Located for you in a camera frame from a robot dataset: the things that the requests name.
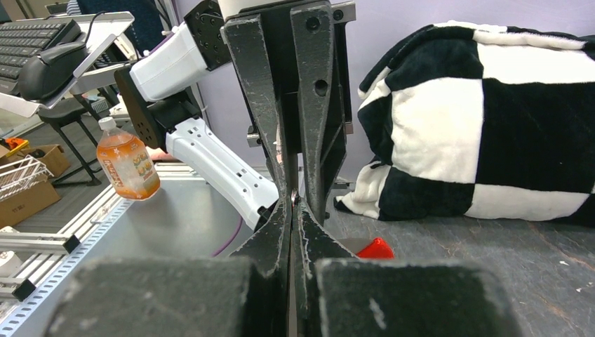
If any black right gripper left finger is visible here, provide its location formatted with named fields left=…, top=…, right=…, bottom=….
left=44, top=195, right=291, bottom=336

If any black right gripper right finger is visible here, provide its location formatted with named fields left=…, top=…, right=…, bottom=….
left=295, top=201, right=522, bottom=336

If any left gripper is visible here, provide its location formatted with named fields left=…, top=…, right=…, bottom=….
left=219, top=1, right=356, bottom=222

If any red key tag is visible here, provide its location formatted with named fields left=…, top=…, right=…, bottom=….
left=356, top=237, right=395, bottom=259

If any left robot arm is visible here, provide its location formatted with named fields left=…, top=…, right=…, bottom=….
left=115, top=1, right=356, bottom=230

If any orange drink bottle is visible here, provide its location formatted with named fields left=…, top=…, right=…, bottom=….
left=96, top=117, right=161, bottom=200

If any black white checkered pillow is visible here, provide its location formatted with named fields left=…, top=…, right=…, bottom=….
left=334, top=20, right=594, bottom=227

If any black stool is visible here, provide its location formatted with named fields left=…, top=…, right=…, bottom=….
left=37, top=94, right=116, bottom=188

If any cardboard box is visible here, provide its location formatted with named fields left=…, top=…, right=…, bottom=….
left=1, top=145, right=70, bottom=228

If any black computer mouse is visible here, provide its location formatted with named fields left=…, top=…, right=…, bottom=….
left=17, top=41, right=88, bottom=101

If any black keyboard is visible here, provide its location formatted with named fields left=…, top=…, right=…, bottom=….
left=1, top=19, right=81, bottom=91

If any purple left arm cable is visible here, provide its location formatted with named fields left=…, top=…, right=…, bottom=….
left=211, top=216, right=245, bottom=258

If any white wire basket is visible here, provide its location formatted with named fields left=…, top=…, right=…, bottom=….
left=1, top=156, right=53, bottom=201

